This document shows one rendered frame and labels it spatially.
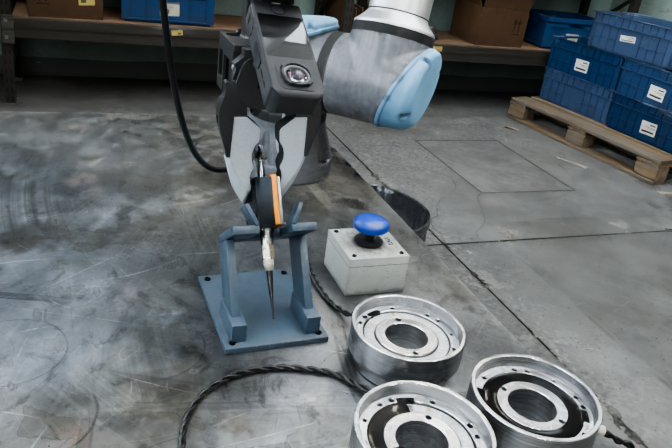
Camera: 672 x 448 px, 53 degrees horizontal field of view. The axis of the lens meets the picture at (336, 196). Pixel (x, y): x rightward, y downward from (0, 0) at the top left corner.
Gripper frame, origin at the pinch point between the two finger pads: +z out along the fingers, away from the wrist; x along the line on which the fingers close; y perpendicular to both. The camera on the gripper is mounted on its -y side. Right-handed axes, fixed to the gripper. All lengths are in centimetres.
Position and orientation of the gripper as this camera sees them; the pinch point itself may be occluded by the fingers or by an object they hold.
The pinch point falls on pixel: (262, 192)
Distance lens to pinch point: 64.9
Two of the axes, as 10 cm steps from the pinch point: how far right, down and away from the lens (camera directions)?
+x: -9.2, 0.3, -3.8
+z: -1.3, 9.1, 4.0
